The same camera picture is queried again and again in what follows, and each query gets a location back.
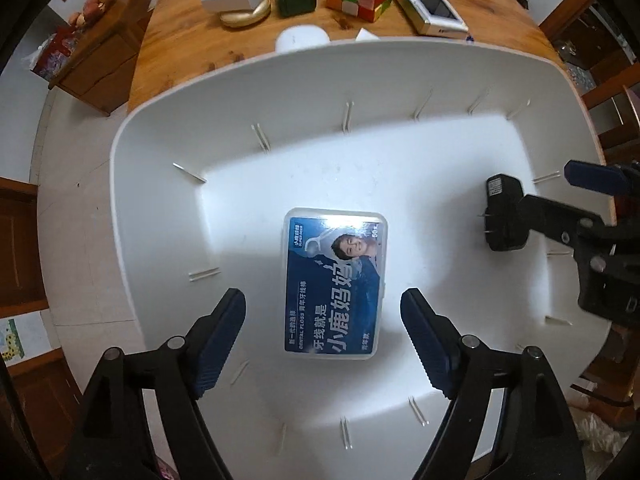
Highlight black power adapter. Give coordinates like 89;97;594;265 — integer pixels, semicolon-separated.
483;174;529;252

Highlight silver digital camera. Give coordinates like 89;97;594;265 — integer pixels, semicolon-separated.
396;0;469;39

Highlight blue dental floss box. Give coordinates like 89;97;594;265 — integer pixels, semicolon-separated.
283;208;388;360

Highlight white paper piece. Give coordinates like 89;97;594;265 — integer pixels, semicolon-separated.
355;28;378;41

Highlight white plastic tray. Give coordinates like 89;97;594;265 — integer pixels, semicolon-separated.
111;39;611;479

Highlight wooden side cabinet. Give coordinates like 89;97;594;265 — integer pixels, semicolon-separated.
48;0;152;116

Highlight red tissue box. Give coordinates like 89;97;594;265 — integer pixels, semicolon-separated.
30;27;78;81

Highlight gold round compact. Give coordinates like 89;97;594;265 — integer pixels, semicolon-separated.
219;0;271;29

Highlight fruit pile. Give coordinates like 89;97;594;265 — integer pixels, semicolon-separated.
67;0;114;29

